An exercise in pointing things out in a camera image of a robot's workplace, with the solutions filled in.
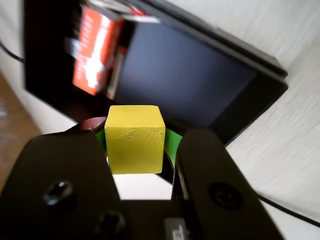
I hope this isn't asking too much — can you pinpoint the orange red printed packet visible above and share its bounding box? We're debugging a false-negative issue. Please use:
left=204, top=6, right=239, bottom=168
left=65, top=4, right=131, bottom=100

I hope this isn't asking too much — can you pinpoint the yellow wooden cube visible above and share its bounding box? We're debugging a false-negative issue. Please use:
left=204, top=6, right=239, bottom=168
left=104, top=104, right=166, bottom=175

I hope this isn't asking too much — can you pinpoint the black cardboard box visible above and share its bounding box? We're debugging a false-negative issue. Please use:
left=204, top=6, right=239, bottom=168
left=23, top=0, right=288, bottom=141

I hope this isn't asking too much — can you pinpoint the long black power cable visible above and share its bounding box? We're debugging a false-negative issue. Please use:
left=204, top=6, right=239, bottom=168
left=0, top=39, right=320, bottom=227

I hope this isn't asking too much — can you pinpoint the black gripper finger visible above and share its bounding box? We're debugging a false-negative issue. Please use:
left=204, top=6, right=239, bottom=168
left=0, top=116, right=123, bottom=240
left=162, top=128, right=286, bottom=240

